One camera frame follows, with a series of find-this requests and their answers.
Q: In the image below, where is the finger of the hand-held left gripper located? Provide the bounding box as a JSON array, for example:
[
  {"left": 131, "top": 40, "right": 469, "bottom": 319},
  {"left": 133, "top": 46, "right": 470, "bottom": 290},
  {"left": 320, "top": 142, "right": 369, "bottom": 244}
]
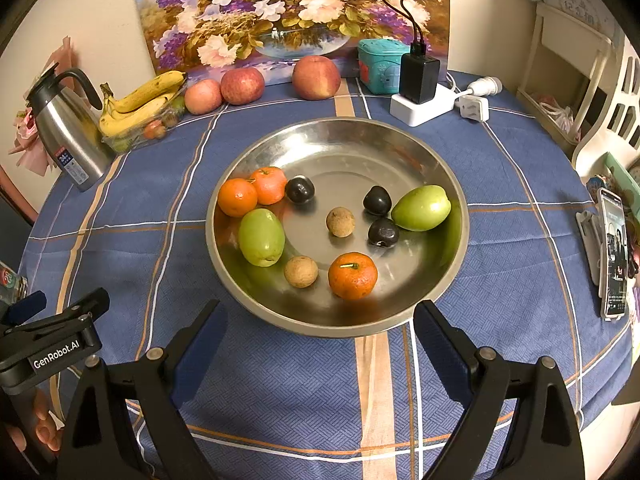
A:
[
  {"left": 20, "top": 287, "right": 111, "bottom": 333},
  {"left": 0, "top": 290, "right": 48, "bottom": 326}
]

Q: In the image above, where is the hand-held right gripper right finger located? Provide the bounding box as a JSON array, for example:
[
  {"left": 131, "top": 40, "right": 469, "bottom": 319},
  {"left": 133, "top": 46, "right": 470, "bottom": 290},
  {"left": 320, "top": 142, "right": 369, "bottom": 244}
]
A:
[{"left": 412, "top": 300, "right": 586, "bottom": 480}]

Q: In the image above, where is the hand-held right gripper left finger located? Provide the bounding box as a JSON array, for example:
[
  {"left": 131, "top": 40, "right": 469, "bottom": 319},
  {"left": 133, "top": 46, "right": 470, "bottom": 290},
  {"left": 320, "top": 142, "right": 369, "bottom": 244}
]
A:
[{"left": 56, "top": 299, "right": 228, "bottom": 480}]

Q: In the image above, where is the stemmed orange mandarin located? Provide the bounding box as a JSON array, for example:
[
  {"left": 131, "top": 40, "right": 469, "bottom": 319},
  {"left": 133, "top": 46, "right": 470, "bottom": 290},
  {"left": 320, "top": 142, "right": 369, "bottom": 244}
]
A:
[{"left": 328, "top": 252, "right": 378, "bottom": 302}]

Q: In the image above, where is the round green jujube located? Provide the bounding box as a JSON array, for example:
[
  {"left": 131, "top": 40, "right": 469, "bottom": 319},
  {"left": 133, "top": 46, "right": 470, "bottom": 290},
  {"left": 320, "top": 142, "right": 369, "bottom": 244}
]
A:
[{"left": 238, "top": 208, "right": 286, "bottom": 268}]

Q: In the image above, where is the dark purple plum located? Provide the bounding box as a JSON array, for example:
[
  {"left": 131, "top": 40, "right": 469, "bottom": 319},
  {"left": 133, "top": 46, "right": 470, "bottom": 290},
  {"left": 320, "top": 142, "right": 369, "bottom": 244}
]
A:
[
  {"left": 285, "top": 176, "right": 316, "bottom": 206},
  {"left": 362, "top": 185, "right": 393, "bottom": 216},
  {"left": 368, "top": 217, "right": 400, "bottom": 248}
]

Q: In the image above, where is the large oval green jujube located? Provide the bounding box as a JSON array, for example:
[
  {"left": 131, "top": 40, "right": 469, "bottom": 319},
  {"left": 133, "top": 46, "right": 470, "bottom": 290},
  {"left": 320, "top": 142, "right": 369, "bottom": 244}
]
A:
[{"left": 391, "top": 185, "right": 452, "bottom": 232}]

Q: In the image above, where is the small orange mandarin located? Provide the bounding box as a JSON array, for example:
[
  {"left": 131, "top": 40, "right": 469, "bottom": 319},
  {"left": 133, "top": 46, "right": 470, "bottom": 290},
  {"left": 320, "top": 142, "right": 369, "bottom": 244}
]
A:
[{"left": 217, "top": 178, "right": 259, "bottom": 218}]

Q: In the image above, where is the large orange mandarin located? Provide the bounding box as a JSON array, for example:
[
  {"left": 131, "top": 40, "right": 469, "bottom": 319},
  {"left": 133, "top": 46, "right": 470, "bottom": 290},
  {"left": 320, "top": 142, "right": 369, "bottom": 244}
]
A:
[{"left": 249, "top": 166, "right": 289, "bottom": 206}]

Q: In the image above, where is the stainless steel plate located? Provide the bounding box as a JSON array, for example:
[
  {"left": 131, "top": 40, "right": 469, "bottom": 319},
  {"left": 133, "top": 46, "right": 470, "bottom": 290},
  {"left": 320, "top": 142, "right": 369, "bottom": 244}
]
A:
[{"left": 205, "top": 117, "right": 471, "bottom": 338}]

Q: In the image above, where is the person's left hand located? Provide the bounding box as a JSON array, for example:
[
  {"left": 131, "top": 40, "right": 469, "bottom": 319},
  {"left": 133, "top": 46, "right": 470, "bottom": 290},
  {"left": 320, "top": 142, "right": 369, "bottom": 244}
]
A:
[{"left": 7, "top": 389, "right": 65, "bottom": 453}]

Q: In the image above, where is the glass mug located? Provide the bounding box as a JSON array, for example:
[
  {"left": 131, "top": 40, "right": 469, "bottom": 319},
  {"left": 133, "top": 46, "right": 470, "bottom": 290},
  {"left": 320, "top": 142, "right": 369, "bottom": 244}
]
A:
[{"left": 0, "top": 261, "right": 28, "bottom": 306}]

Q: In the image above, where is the blue checked tablecloth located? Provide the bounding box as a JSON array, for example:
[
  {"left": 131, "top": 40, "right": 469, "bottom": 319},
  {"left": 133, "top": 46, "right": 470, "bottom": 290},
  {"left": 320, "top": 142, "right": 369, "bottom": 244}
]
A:
[{"left": 17, "top": 67, "right": 633, "bottom": 480}]

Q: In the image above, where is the stainless steel thermos jug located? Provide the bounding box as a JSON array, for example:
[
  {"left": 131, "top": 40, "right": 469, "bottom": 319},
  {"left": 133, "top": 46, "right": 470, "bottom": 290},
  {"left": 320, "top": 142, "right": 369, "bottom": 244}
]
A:
[{"left": 25, "top": 62, "right": 117, "bottom": 192}]

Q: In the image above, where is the pink flower bouquet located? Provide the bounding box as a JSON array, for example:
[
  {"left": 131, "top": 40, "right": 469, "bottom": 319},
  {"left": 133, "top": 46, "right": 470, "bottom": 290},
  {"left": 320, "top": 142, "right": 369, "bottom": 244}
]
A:
[{"left": 7, "top": 35, "right": 73, "bottom": 177}]

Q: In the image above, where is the grey phone stand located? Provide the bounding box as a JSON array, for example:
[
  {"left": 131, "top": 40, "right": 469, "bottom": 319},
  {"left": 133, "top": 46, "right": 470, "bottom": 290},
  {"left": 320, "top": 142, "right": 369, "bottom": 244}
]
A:
[{"left": 575, "top": 210, "right": 603, "bottom": 286}]

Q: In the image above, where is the smartphone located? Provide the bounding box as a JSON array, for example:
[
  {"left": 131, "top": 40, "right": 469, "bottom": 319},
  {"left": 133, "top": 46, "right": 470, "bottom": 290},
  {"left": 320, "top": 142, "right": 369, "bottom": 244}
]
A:
[{"left": 597, "top": 187, "right": 630, "bottom": 320}]

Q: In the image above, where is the clear plastic fruit container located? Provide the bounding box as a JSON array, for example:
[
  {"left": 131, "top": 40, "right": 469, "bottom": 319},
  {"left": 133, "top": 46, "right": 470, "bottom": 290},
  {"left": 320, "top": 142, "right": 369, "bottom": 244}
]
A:
[{"left": 102, "top": 85, "right": 187, "bottom": 154}]

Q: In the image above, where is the pale orange apple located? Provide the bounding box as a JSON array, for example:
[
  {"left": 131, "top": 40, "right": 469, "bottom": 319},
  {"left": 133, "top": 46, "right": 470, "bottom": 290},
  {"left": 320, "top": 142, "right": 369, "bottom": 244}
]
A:
[{"left": 184, "top": 78, "right": 223, "bottom": 115}]

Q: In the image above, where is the white plug adapter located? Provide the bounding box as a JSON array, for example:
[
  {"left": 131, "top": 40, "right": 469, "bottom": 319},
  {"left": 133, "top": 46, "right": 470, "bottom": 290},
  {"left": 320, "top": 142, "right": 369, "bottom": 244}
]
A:
[{"left": 458, "top": 94, "right": 490, "bottom": 122}]

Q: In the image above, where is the pink plastic bag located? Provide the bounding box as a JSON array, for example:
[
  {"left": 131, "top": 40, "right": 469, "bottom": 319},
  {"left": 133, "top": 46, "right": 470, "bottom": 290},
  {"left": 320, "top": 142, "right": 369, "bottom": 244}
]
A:
[{"left": 537, "top": 97, "right": 576, "bottom": 133}]

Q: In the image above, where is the white round plug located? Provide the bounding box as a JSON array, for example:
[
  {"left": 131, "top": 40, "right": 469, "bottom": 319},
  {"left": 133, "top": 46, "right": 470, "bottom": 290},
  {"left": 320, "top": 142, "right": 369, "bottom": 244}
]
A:
[{"left": 470, "top": 76, "right": 502, "bottom": 97}]

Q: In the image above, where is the red apple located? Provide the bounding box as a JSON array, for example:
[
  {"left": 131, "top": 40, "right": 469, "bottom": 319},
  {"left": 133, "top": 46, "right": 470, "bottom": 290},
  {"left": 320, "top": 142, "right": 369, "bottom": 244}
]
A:
[
  {"left": 292, "top": 55, "right": 342, "bottom": 101},
  {"left": 220, "top": 66, "right": 266, "bottom": 106}
]

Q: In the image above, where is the teal tin box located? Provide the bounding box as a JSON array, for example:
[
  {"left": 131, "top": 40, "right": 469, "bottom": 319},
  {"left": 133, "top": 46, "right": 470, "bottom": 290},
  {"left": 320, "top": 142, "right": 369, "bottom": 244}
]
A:
[{"left": 356, "top": 38, "right": 411, "bottom": 95}]

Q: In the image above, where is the white plastic chair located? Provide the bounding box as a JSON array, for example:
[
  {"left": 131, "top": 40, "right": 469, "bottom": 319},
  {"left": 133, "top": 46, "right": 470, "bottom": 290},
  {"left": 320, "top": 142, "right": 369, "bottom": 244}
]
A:
[{"left": 572, "top": 35, "right": 640, "bottom": 176}]

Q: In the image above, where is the white shelf rack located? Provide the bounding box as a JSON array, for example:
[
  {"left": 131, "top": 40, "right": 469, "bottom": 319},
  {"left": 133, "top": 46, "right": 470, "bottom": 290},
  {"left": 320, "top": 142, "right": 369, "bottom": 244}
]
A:
[{"left": 516, "top": 2, "right": 613, "bottom": 136}]

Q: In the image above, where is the flower painting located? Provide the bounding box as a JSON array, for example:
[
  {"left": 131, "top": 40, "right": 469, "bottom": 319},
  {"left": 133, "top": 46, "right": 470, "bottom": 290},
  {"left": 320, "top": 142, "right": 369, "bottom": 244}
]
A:
[{"left": 131, "top": 0, "right": 451, "bottom": 86}]

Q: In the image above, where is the brown wooden frame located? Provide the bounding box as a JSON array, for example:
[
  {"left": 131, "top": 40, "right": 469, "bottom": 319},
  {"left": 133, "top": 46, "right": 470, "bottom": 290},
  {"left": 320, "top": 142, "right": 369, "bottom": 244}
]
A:
[{"left": 0, "top": 162, "right": 40, "bottom": 226}]

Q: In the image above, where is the white cable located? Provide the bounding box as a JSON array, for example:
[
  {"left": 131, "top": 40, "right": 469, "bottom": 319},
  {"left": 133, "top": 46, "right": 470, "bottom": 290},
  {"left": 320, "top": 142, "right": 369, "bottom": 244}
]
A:
[{"left": 444, "top": 72, "right": 473, "bottom": 106}]

